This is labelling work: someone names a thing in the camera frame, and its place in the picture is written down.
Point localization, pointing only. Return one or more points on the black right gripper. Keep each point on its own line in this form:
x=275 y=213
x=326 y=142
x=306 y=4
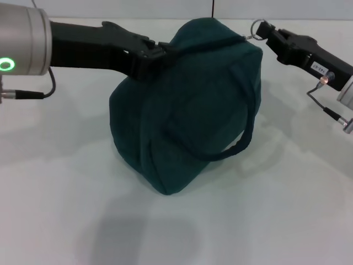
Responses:
x=317 y=60

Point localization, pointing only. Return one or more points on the dark teal insulated lunch bag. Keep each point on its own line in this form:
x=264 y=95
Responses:
x=198 y=110

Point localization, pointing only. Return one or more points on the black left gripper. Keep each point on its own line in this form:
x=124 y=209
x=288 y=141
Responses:
x=91 y=47

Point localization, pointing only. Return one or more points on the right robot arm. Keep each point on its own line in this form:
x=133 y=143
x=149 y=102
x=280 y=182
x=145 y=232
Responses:
x=347 y=95

